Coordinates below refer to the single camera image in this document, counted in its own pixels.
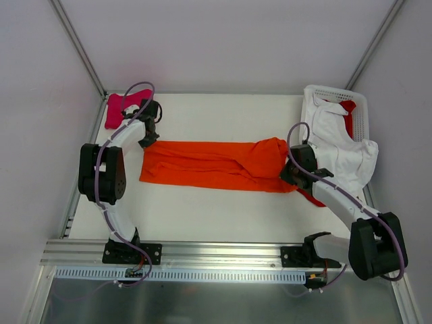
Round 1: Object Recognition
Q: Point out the left aluminium frame post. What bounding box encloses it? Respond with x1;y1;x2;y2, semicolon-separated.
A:
49;0;107;98

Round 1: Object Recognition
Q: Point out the right aluminium frame post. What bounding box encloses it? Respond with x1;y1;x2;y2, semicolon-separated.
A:
345;0;407;90

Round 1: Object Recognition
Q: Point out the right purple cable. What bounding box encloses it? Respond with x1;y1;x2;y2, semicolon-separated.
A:
286;121;408;293

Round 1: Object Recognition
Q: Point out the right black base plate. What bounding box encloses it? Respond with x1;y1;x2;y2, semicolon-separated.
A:
279;246;342;269

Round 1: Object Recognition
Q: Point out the white plastic laundry basket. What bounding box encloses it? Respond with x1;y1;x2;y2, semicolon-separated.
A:
298;85;369;153

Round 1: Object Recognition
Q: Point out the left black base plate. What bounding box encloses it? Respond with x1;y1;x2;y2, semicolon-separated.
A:
102;240;163;265

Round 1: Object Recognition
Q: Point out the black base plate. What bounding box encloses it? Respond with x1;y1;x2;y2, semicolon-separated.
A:
102;240;163;265
279;246;342;269

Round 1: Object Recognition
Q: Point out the white slotted cable duct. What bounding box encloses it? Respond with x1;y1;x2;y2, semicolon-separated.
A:
55;266;306;285

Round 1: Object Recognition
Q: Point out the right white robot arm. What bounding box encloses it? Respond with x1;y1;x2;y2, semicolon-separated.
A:
279;144;408;281

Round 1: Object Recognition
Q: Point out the aluminium frame post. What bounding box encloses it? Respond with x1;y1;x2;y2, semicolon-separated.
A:
49;0;107;98
345;0;407;90

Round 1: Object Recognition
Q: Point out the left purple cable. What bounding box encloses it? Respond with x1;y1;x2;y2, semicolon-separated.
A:
94;82;156;288

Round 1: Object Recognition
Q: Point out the orange t shirt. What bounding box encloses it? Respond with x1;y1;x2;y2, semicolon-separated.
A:
139;137;297;193

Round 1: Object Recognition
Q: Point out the aluminium mounting rail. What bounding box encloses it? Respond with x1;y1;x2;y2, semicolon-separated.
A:
40;239;314;270

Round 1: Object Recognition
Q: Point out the folded pink t shirt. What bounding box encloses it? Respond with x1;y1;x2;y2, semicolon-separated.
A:
104;90;153;130

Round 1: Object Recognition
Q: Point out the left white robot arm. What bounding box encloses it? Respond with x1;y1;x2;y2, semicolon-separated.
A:
78;99;163;263

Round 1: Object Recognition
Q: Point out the purple cable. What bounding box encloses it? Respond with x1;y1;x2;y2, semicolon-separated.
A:
286;121;408;293
94;82;156;288

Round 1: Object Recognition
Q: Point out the white t shirt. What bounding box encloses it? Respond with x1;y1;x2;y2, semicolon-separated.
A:
299;88;379;196

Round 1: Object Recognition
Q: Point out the red t shirt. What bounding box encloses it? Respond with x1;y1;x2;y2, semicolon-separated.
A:
297;101;356;207

